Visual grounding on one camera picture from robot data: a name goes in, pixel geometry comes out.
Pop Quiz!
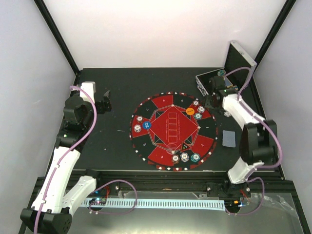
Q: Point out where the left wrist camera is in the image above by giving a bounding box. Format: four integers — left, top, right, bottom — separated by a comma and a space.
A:
79, 81, 96, 103

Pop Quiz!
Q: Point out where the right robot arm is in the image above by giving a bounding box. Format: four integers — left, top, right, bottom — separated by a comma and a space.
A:
205, 90, 283, 197

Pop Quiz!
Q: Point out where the brown chip stack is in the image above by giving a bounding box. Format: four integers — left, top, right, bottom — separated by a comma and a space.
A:
136, 116, 144, 123
193, 100, 199, 107

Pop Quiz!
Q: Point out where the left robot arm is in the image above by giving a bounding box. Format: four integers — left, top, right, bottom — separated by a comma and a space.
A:
20, 86, 112, 234

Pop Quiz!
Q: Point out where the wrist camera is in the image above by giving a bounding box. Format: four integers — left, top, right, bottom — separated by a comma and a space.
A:
79, 81, 96, 103
207, 76, 227, 95

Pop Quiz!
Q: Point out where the green chip stack in case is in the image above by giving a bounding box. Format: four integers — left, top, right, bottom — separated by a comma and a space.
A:
217, 69, 226, 77

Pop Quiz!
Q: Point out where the blue card deck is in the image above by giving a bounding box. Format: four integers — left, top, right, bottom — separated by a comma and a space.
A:
222, 130, 236, 148

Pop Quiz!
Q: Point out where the black triangular marker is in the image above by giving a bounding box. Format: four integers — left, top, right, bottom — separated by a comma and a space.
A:
180, 142, 192, 152

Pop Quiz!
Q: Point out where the purple cable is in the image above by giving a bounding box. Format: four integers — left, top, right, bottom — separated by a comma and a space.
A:
225, 67, 284, 216
34, 85, 98, 234

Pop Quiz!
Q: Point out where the pyramid card box in case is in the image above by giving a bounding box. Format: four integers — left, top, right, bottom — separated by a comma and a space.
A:
224, 78, 233, 88

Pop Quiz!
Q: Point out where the clear round dealer button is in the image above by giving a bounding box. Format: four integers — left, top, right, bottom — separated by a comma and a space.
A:
166, 143, 178, 155

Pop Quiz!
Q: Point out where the round red black poker mat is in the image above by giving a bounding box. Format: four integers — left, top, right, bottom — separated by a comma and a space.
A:
129, 92, 218, 172

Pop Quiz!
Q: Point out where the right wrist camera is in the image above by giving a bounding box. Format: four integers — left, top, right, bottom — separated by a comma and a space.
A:
207, 76, 227, 95

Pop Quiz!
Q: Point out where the white slotted cable duct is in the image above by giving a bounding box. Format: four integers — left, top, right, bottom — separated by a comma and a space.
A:
80, 198, 225, 211

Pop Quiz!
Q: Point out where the blue small blind button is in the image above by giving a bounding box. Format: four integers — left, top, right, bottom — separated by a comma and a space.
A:
142, 121, 152, 130

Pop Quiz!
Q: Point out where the grey white chip stack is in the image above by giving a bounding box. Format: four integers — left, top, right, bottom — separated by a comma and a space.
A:
224, 111, 231, 117

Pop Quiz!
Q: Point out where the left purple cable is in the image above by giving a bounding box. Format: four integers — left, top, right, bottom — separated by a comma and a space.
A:
34, 85, 98, 234

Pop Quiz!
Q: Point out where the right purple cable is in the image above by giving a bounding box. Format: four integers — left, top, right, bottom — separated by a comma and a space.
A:
225, 67, 284, 216

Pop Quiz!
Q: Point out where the aluminium poker case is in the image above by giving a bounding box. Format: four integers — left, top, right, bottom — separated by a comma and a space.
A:
195, 40, 257, 96

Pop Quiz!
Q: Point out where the orange big blind button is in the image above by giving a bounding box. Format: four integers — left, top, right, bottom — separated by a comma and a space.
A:
186, 107, 195, 116

